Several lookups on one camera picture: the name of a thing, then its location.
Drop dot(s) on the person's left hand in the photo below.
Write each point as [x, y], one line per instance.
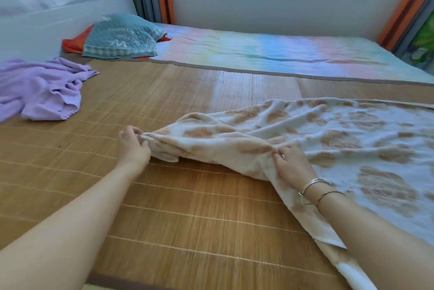
[132, 151]

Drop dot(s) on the person's right hand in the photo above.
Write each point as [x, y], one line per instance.
[295, 167]

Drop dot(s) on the beige white patterned towel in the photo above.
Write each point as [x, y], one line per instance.
[339, 151]

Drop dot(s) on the purple towel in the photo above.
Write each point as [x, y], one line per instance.
[40, 90]

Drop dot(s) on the person's left forearm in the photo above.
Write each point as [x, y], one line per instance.
[61, 232]

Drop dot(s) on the person's right forearm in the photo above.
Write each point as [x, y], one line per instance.
[373, 242]

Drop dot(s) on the brown bamboo sleeping mat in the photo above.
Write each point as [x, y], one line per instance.
[169, 198]

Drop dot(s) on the teal quilted pillow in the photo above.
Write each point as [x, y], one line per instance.
[122, 37]

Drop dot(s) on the red cloth under pillow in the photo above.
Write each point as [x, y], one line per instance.
[73, 44]

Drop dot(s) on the white glossy headboard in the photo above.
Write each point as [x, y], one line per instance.
[51, 12]

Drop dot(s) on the green yellow painted board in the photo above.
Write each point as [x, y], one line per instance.
[422, 42]

